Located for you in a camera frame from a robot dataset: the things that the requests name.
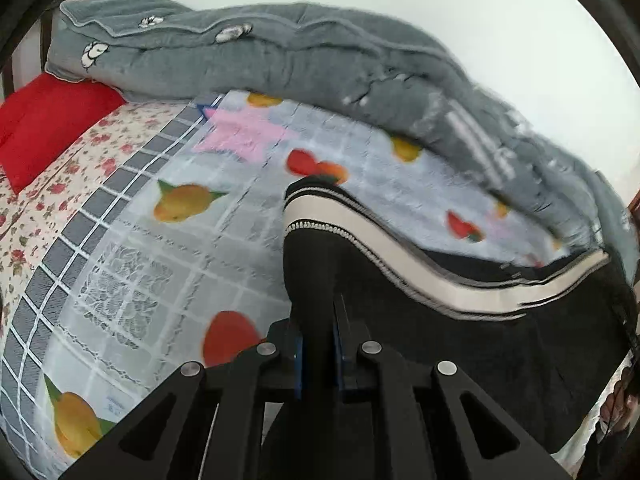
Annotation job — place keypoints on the grey plush blanket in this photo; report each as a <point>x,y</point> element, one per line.
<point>366,66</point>

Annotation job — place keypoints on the floral bed sheet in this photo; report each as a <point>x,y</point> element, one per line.
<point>31,220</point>

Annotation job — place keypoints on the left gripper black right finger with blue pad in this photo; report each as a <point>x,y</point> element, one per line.
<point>431,422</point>

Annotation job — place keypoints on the grey checked fruit print cover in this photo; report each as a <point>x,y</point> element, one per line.
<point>191,225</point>

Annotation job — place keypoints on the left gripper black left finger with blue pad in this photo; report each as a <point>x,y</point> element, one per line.
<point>200,422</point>

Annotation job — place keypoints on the red pillow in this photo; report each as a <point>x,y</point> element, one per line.
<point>42,119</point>

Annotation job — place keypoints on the black pants white striped waistband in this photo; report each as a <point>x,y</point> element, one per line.
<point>545,342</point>

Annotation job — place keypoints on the person's right hand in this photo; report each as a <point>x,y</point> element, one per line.
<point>618,409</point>

